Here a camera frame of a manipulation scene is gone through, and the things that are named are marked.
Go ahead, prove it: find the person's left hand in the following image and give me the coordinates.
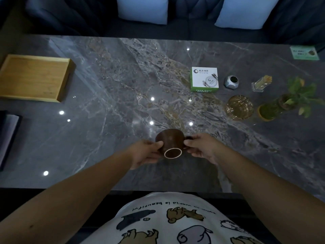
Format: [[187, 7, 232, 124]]
[[128, 140, 164, 170]]

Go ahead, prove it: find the person's right hand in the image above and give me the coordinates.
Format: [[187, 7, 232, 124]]
[[183, 133, 224, 166]]

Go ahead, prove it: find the brown ceramic cup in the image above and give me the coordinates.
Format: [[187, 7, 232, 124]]
[[155, 128, 193, 159]]

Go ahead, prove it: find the person's right forearm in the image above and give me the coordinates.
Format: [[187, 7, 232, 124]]
[[215, 149, 325, 244]]

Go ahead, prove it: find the person's left forearm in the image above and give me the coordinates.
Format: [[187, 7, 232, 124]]
[[0, 149, 135, 244]]

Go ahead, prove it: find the amber glass ashtray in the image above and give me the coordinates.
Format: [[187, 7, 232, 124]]
[[225, 95, 254, 121]]

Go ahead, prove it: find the white and green box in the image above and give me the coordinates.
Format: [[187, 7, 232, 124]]
[[191, 67, 219, 93]]

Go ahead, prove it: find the small silver timer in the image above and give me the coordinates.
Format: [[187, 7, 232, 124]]
[[224, 75, 239, 90]]

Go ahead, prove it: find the white cartoon print shirt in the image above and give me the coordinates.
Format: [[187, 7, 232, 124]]
[[81, 192, 264, 244]]

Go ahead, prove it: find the clear toothpick holder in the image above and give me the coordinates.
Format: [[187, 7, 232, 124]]
[[251, 75, 273, 93]]

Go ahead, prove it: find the small potted green plant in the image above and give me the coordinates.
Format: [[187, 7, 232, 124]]
[[257, 77, 325, 122]]

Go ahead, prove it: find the dark blue sofa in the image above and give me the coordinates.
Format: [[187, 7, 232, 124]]
[[0, 0, 325, 46]]

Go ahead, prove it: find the light blue cushion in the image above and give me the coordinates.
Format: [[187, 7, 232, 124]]
[[116, 0, 169, 25], [215, 0, 281, 30]]

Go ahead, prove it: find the wooden tray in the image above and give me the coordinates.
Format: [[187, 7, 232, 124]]
[[0, 54, 76, 103]]

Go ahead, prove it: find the green table card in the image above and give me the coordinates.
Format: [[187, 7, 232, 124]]
[[290, 46, 320, 61]]

